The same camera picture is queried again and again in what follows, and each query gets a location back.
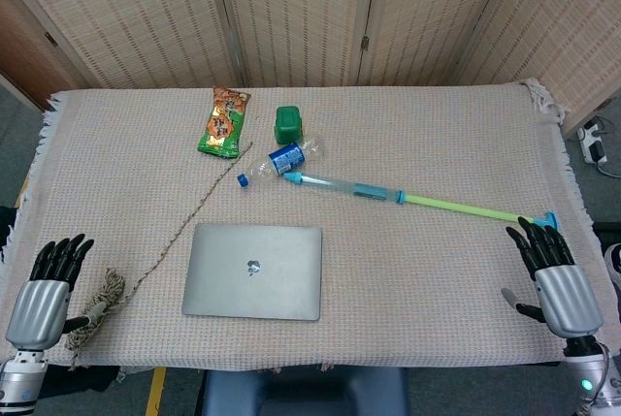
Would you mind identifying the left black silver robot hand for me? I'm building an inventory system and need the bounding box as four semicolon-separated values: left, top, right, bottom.
4;234;96;352

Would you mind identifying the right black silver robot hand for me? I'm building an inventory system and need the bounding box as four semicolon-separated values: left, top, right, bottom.
500;217;605;339

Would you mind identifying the silver laptop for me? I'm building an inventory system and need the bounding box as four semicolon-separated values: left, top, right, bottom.
181;222;324;323

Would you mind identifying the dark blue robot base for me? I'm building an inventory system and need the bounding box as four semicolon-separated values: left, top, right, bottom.
201;366;409;416

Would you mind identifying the white black shoe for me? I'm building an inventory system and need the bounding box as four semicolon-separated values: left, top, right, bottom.
604;243;621;299

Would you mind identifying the brown white twine bundle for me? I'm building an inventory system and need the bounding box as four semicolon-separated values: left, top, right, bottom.
64;142;254;371

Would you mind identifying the white power strip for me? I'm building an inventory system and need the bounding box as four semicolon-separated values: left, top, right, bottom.
576;119;608;165

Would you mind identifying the beige woven tablecloth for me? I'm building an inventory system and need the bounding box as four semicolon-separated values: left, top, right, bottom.
0;77;621;373

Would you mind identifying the blue green water pump toy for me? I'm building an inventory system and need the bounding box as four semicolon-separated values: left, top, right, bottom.
283;171;559;233

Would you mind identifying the green orange snack bag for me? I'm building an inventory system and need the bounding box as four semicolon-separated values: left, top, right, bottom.
196;85;252;159

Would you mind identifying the clear bottle with blue label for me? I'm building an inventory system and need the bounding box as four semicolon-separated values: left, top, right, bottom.
236;134;326;189

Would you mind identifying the woven folding screen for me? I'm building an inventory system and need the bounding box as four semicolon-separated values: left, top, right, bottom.
0;0;621;136

